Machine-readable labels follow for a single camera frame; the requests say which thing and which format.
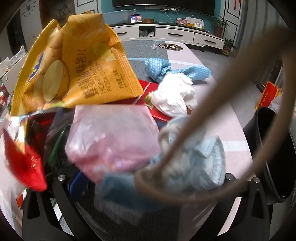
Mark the potted plant near curtain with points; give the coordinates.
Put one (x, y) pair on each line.
(228, 46)

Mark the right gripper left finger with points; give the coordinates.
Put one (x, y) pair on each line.
(42, 218)

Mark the light blue face mask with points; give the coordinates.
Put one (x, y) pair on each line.
(199, 165)

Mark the yellow potato chip bag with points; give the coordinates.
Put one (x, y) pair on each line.
(81, 62)

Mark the wall clock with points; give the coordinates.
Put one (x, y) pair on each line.
(28, 7)

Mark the white TV cabinet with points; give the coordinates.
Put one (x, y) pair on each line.
(175, 33)

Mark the black trash bin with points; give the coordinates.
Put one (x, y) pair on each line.
(277, 175)

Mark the pink plastic wrapper bag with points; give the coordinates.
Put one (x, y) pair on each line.
(111, 138)

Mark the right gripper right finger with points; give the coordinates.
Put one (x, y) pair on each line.
(252, 218)

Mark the black television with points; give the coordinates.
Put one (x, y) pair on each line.
(206, 7)

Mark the white plastic bag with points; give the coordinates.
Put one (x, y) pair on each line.
(175, 95)

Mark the tan mask ear loop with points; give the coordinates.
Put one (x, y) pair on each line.
(249, 61)

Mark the blue knotted cloth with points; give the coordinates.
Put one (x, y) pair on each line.
(158, 68)

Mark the red snack wrapper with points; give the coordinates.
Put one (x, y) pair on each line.
(24, 142)

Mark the red cigarette box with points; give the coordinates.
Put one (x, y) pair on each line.
(145, 99)

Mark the red paper shopping bag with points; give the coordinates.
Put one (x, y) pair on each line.
(270, 92)

